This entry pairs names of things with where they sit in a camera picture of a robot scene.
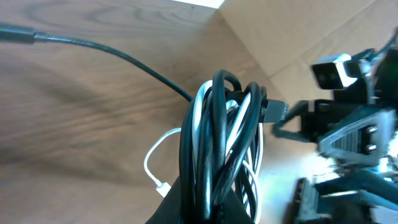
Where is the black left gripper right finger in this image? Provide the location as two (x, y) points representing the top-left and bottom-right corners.
(217, 189), (254, 224)

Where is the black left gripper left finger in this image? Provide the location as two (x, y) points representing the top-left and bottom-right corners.
(146, 177), (185, 224)

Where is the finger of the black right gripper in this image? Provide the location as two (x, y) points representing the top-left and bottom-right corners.
(271, 100), (312, 143)
(318, 109), (396, 166)

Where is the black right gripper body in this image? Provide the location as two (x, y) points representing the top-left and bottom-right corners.
(300, 100), (397, 144)

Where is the white USB cable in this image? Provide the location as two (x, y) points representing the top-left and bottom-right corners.
(143, 80), (264, 224)

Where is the thin black cable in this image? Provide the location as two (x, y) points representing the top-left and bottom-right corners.
(0, 23), (194, 102)

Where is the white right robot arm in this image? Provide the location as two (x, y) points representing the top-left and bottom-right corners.
(272, 34), (397, 167)

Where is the cardboard box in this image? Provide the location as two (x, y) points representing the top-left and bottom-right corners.
(220, 0), (397, 104)

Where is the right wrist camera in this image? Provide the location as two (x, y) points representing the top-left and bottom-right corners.
(311, 54), (357, 90)

